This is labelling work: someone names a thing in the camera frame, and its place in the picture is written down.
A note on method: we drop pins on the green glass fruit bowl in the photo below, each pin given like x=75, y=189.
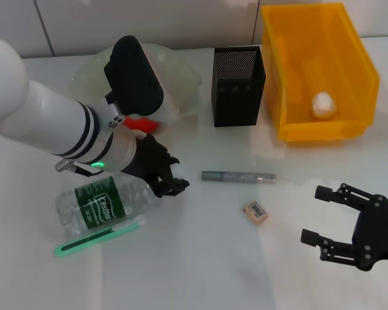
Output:
x=184, y=80

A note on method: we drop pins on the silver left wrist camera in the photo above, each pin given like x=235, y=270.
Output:
x=132, y=77

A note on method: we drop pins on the black mesh pen holder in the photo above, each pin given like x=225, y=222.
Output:
x=236, y=100

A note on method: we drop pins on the beige eraser with barcode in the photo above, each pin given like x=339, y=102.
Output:
x=255, y=212

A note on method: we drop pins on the white paper ball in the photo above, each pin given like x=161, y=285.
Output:
x=324, y=105

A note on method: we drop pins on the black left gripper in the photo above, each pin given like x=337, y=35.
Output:
x=152, y=158

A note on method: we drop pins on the yellow plastic bin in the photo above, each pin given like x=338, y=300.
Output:
x=326, y=64

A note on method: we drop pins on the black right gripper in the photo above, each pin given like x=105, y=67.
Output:
x=378, y=232

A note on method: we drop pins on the grey marker pen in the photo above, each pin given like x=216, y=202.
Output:
x=232, y=176

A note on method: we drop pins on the clear water bottle green label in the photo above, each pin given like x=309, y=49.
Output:
x=93, y=206

